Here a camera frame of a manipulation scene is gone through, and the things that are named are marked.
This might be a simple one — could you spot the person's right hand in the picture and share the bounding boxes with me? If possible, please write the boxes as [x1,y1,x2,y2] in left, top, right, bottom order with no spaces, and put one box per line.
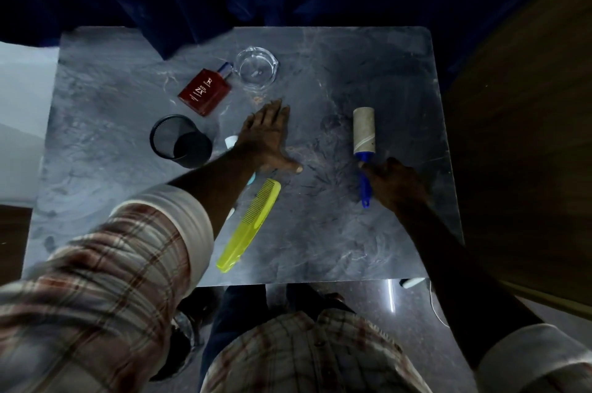
[359,157,431,216]

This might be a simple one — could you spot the person's left hand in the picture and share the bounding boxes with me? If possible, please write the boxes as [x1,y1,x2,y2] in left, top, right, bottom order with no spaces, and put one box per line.
[235,99,304,175]

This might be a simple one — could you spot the person's right forearm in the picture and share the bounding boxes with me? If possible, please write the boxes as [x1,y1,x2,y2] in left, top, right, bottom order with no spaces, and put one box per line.
[397,201,545,369]

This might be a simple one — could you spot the person's left forearm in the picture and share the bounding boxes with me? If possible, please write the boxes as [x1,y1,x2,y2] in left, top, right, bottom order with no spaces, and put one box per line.
[169,147,259,241]

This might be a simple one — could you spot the white plastic item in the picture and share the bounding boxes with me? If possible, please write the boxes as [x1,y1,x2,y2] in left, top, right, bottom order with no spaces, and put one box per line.
[225,135,256,221]

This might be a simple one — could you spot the clear glass ashtray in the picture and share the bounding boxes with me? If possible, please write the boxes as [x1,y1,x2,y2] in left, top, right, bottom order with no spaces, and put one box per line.
[234,46,279,92]

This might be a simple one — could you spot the red perfume bottle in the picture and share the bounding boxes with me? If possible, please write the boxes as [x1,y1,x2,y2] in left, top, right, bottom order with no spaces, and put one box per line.
[178,62,234,118]

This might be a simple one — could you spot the yellow plastic comb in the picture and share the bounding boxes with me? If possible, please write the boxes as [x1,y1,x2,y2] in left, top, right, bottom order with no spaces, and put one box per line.
[216,178,282,274]

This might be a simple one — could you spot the black mesh pen holder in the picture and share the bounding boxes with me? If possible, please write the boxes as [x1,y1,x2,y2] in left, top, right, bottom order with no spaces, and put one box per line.
[149,114,214,170]

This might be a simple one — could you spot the brown wooden panel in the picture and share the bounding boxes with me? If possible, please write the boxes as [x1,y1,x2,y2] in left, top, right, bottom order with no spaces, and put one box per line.
[442,0,592,308]

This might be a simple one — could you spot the dark blue trousers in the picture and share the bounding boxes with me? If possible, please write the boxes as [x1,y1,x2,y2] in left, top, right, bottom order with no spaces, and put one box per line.
[198,283,354,389]

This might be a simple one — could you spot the plaid shirt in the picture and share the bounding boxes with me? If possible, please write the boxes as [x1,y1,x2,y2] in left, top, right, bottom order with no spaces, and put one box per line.
[0,184,592,393]

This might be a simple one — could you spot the blue-handled lint roller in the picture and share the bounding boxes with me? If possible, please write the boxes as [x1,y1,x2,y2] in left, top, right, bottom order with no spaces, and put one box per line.
[352,107,376,209]

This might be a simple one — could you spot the white cable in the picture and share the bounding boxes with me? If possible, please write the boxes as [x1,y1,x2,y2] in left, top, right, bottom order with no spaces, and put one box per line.
[428,281,450,329]

